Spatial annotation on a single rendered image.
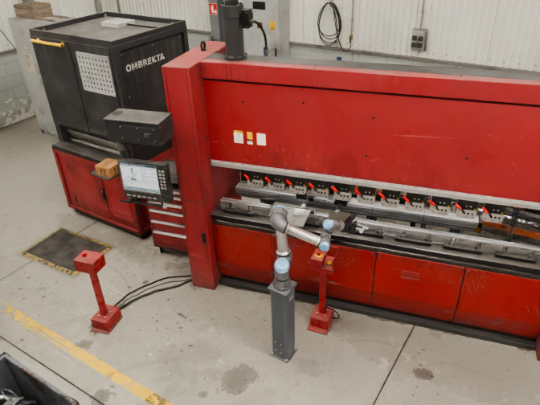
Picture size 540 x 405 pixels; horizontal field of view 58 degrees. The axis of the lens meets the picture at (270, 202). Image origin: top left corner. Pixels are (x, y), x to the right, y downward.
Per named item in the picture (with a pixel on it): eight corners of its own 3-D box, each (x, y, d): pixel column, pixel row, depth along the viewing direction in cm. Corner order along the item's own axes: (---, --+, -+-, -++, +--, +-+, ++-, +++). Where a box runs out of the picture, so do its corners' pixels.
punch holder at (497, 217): (481, 220, 392) (485, 202, 383) (480, 214, 398) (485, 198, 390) (501, 223, 387) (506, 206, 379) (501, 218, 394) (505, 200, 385)
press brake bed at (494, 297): (218, 284, 513) (211, 218, 469) (227, 272, 529) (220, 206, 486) (535, 351, 426) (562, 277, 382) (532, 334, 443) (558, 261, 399)
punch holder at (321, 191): (311, 195, 432) (311, 179, 423) (313, 190, 439) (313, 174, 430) (328, 198, 428) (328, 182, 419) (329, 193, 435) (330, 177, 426)
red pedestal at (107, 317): (90, 329, 463) (68, 260, 419) (105, 312, 483) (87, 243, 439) (108, 334, 457) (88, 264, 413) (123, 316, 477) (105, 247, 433)
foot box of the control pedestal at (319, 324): (306, 329, 455) (306, 320, 449) (315, 312, 475) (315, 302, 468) (326, 335, 448) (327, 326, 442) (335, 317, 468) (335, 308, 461)
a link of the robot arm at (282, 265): (273, 280, 383) (272, 266, 376) (276, 269, 395) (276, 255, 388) (288, 281, 381) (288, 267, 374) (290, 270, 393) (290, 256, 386)
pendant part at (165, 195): (124, 197, 427) (116, 160, 408) (131, 190, 436) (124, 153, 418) (171, 203, 415) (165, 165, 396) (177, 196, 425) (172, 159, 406)
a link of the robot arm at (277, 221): (271, 218, 355) (333, 244, 358) (273, 210, 364) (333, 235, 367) (265, 231, 361) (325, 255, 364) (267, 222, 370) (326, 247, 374)
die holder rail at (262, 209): (220, 208, 475) (219, 200, 470) (223, 205, 480) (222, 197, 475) (269, 216, 461) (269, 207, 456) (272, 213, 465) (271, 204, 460)
